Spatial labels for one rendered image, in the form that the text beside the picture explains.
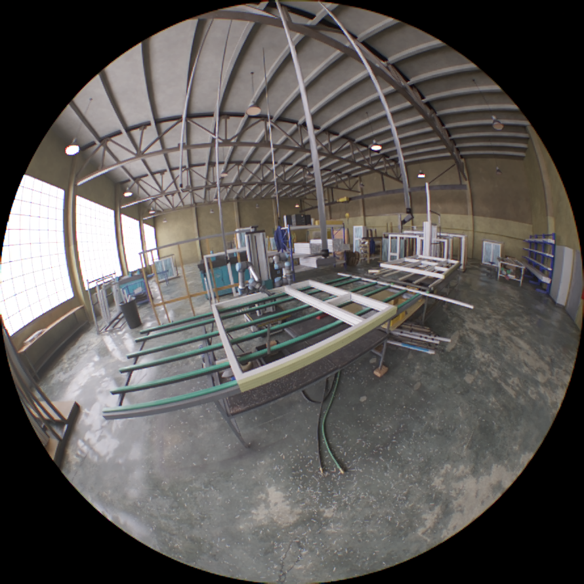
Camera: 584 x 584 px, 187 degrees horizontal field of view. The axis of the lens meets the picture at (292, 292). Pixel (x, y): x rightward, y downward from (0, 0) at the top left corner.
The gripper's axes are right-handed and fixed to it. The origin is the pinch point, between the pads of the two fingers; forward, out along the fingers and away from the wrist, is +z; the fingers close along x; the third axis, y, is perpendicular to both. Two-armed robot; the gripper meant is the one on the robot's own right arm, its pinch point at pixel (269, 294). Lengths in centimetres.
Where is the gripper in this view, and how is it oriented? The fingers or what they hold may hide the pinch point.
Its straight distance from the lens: 230.0
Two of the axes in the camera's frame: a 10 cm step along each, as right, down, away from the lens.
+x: -3.6, 3.3, 8.7
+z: 8.0, 5.9, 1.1
